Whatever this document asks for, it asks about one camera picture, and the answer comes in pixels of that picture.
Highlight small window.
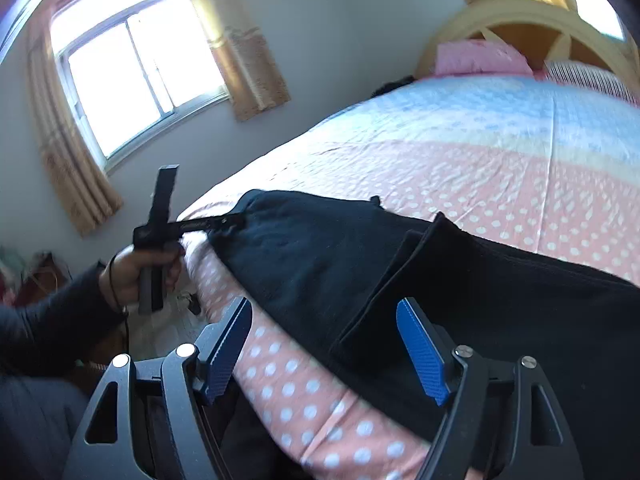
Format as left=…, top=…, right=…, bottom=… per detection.
left=550, top=0, right=626, bottom=41

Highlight person's left hand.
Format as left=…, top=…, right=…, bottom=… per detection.
left=99, top=246, right=183, bottom=306

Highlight striped pillow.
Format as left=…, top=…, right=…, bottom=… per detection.
left=544, top=59, right=640, bottom=108

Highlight black pants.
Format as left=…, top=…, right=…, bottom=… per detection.
left=207, top=189, right=640, bottom=461

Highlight pink pillow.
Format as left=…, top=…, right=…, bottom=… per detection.
left=434, top=40, right=533, bottom=77

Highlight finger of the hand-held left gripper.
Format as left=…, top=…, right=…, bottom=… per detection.
left=175, top=214, right=247, bottom=235

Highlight arched wooden headboard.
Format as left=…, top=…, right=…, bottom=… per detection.
left=415, top=0, right=640, bottom=106

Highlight yellow floral curtain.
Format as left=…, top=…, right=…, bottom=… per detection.
left=27, top=25, right=124, bottom=237
left=180, top=0, right=292, bottom=122

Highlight person's dark clothing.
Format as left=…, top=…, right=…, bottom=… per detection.
left=0, top=370, right=93, bottom=480

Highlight polka dot bed sheet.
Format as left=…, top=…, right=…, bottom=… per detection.
left=180, top=72, right=640, bottom=480

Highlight black bag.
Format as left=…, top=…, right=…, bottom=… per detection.
left=372, top=76, right=416, bottom=97

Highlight person's left forearm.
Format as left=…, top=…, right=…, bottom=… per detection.
left=0, top=262, right=128, bottom=378

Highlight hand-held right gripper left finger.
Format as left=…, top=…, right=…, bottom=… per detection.
left=62, top=296, right=253, bottom=480

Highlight large sliding window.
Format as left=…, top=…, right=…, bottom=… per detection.
left=50, top=0, right=231, bottom=171

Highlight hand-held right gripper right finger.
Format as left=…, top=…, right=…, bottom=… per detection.
left=396, top=297, right=583, bottom=480

